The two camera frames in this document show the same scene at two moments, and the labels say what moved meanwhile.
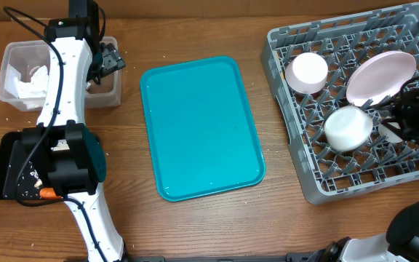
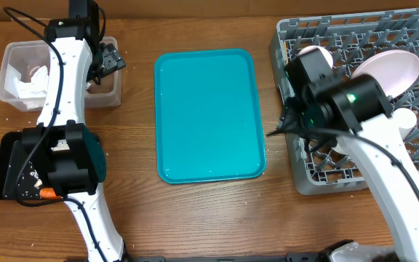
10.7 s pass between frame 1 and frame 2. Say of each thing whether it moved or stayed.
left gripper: stayed
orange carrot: stayed
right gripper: moved
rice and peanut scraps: stayed
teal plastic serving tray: moved
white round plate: stayed
